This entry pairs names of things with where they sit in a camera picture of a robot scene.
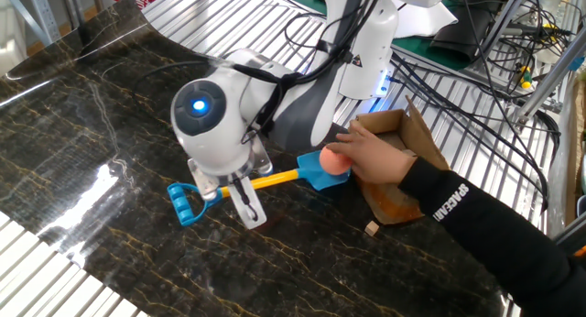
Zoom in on taped cardboard box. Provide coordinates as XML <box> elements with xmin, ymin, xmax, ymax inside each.
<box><xmin>347</xmin><ymin>95</ymin><xmax>451</xmax><ymax>226</ymax></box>

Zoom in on blue yellow toy shovel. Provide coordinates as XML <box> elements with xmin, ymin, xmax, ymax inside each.
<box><xmin>166</xmin><ymin>150</ymin><xmax>353</xmax><ymax>228</ymax></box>

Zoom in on grey curved metal sheet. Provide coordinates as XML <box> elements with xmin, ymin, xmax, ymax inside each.
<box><xmin>547</xmin><ymin>71</ymin><xmax>586</xmax><ymax>238</ymax></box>

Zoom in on white paper sheet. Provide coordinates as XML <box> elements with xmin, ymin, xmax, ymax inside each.
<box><xmin>392</xmin><ymin>0</ymin><xmax>459</xmax><ymax>39</ymax></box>

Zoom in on pink ribbed ball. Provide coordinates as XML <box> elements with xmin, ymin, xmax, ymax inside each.
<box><xmin>319</xmin><ymin>145</ymin><xmax>353</xmax><ymax>177</ymax></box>

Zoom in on tangled black cables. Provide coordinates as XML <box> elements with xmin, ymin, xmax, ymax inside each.
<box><xmin>498</xmin><ymin>0</ymin><xmax>573</xmax><ymax>98</ymax></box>

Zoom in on bare person hand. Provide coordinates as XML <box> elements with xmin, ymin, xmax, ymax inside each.
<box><xmin>325</xmin><ymin>120</ymin><xmax>418</xmax><ymax>186</ymax></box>

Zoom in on yellow green screwdriver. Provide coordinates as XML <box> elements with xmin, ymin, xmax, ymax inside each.
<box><xmin>515</xmin><ymin>62</ymin><xmax>535</xmax><ymax>90</ymax></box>

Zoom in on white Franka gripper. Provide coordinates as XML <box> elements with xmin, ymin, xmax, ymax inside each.
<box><xmin>226</xmin><ymin>172</ymin><xmax>269</xmax><ymax>231</ymax></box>

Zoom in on perforated grey metal rail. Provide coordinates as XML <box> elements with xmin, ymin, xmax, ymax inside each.
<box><xmin>25</xmin><ymin>0</ymin><xmax>63</xmax><ymax>43</ymax></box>

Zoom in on black fabric pouch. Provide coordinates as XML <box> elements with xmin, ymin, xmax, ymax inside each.
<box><xmin>429</xmin><ymin>0</ymin><xmax>509</xmax><ymax>64</ymax></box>

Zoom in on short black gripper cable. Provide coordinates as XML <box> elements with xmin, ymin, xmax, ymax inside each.
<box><xmin>231</xmin><ymin>174</ymin><xmax>260</xmax><ymax>222</ymax></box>

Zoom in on silver wrist plate blue caps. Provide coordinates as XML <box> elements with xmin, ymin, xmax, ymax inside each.
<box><xmin>187</xmin><ymin>142</ymin><xmax>274</xmax><ymax>202</ymax></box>

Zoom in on grey metal bar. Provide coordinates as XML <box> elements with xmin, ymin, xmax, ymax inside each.
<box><xmin>0</xmin><ymin>0</ymin><xmax>51</xmax><ymax>48</ymax></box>

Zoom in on black sleeved forearm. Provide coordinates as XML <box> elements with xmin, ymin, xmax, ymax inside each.
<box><xmin>397</xmin><ymin>156</ymin><xmax>586</xmax><ymax>317</ymax></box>

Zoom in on black marble pattern mat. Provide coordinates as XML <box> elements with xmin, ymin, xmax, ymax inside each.
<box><xmin>0</xmin><ymin>0</ymin><xmax>526</xmax><ymax>317</ymax></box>

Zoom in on long black arm cable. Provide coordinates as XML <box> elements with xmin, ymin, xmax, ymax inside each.
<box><xmin>132</xmin><ymin>0</ymin><xmax>385</xmax><ymax>147</ymax></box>

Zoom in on green desk mat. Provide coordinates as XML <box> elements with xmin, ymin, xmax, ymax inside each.
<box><xmin>286</xmin><ymin>0</ymin><xmax>472</xmax><ymax>71</ymax></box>

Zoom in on aluminium frame profile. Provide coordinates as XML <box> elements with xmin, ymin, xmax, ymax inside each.
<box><xmin>512</xmin><ymin>30</ymin><xmax>586</xmax><ymax>130</ymax></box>
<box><xmin>475</xmin><ymin>0</ymin><xmax>532</xmax><ymax>66</ymax></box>
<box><xmin>551</xmin><ymin>213</ymin><xmax>586</xmax><ymax>257</ymax></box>

